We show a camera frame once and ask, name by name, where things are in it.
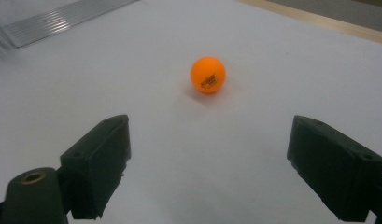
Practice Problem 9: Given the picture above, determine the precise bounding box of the clear ribbed plastic tray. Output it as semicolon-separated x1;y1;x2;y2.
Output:
0;0;140;50

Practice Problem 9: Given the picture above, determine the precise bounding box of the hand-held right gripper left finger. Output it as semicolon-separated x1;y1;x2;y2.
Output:
56;114;132;220

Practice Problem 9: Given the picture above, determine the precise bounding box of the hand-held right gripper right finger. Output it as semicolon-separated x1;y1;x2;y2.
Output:
287;115;382;222

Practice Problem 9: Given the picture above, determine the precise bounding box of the white table cover sheet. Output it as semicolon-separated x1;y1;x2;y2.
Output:
0;0;382;224

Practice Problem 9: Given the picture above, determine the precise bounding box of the wooden table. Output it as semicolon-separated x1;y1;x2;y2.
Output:
238;0;382;46

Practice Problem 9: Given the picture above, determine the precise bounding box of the orange table tennis ball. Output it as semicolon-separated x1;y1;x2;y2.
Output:
190;55;227;94

